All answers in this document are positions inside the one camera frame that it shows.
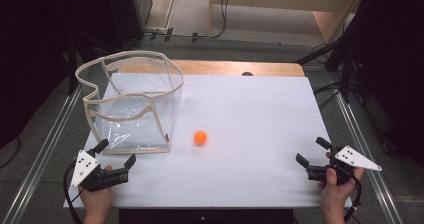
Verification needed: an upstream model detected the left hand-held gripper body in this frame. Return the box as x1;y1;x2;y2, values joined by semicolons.
68;149;130;193

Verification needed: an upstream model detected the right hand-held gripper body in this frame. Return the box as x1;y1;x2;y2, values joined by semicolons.
305;145;383;187

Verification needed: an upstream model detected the clear bag with beige trim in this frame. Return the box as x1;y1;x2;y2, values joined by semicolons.
74;50;185;156

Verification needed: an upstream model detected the orange ball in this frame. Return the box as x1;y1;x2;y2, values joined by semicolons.
193;130;208;146

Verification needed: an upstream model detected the person's left hand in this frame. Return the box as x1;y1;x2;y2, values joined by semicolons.
78;164;115;216

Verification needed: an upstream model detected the person's right hand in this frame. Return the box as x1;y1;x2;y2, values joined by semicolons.
318;151;365;216

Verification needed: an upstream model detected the white board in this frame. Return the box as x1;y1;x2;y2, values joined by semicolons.
63;72;354;209

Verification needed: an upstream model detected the black stand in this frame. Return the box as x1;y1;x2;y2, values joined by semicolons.
295;0;371;105

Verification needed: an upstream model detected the black box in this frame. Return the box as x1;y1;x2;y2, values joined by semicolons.
118;208;295;224

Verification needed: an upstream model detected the dark curtain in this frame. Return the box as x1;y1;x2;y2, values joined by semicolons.
346;0;424;167
0;0;113;150

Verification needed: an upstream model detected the wooden table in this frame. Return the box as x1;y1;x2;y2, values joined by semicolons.
109;59;306;78

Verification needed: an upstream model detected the black cabinet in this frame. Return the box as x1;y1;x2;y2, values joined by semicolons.
105;0;154;50

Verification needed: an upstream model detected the metal floor rail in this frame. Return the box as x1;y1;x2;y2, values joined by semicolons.
0;83;83;224
334;92;405;224

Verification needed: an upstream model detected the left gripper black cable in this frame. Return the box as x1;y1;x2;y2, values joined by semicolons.
62;160;84;224

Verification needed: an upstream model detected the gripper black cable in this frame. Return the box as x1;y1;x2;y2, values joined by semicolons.
343;174;364;224
62;160;84;224

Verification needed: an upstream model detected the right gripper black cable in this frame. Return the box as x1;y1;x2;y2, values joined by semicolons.
343;174;364;224

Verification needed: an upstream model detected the black floor cable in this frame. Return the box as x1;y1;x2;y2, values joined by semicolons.
143;0;232;43

